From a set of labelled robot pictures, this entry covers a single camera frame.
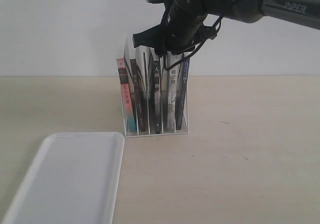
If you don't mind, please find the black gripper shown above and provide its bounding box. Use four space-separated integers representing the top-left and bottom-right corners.
132 0 216 57

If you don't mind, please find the white wire book rack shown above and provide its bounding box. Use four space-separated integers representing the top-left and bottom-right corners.
121 35 189 137

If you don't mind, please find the black and white spine book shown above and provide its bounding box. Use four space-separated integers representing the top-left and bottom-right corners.
149 48 162 134

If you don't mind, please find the grey white spine book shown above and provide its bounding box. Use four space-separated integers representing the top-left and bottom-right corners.
165 52 182 132

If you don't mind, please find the dark brown spine book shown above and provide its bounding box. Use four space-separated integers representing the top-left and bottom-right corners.
129 47 147 132

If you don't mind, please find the dark blue moon book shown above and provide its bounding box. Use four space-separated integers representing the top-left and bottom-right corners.
175 59 190 130

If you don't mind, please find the black cable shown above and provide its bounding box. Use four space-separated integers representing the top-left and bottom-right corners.
159 0 266 71

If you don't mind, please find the white plastic tray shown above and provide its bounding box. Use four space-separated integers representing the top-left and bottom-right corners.
2 132 125 224

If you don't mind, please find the red spine book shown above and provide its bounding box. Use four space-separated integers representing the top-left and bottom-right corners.
116 35 138 132

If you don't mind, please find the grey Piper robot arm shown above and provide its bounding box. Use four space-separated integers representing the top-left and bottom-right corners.
132 0 320 54

